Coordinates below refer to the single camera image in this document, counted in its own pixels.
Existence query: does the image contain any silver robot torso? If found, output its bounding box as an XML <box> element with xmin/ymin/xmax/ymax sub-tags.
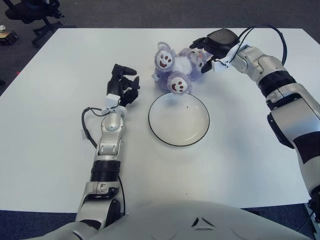
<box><xmin>37</xmin><ymin>199</ymin><xmax>313</xmax><ymax>240</ymax></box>

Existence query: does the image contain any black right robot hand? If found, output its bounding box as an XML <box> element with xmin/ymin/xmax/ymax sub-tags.
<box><xmin>189</xmin><ymin>28</ymin><xmax>240</xmax><ymax>74</ymax></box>

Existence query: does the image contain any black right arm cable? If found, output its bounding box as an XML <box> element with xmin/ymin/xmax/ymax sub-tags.
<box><xmin>238</xmin><ymin>23</ymin><xmax>287</xmax><ymax>66</ymax></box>

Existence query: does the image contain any purple plush bunny doll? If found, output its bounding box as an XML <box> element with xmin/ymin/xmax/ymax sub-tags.
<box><xmin>151</xmin><ymin>41</ymin><xmax>212</xmax><ymax>95</ymax></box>

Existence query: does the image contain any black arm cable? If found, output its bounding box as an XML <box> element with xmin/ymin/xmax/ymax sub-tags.
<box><xmin>81</xmin><ymin>106</ymin><xmax>106</xmax><ymax>148</ymax></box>
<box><xmin>238</xmin><ymin>23</ymin><xmax>287</xmax><ymax>66</ymax></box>

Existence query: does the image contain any black office chair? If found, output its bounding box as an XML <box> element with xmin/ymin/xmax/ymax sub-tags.
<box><xmin>3</xmin><ymin>0</ymin><xmax>76</xmax><ymax>47</ymax></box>

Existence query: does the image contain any white plate with black rim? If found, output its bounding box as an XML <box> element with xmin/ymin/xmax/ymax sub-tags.
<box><xmin>147</xmin><ymin>92</ymin><xmax>210</xmax><ymax>147</ymax></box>

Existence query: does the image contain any yellow and black box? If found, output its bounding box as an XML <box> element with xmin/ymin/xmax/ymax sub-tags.
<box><xmin>0</xmin><ymin>31</ymin><xmax>20</xmax><ymax>46</ymax></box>

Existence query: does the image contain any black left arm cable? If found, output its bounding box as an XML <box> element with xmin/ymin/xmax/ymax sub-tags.
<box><xmin>81</xmin><ymin>106</ymin><xmax>106</xmax><ymax>148</ymax></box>

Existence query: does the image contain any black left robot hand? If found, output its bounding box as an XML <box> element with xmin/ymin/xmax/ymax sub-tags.
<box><xmin>106</xmin><ymin>63</ymin><xmax>141</xmax><ymax>108</ymax></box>

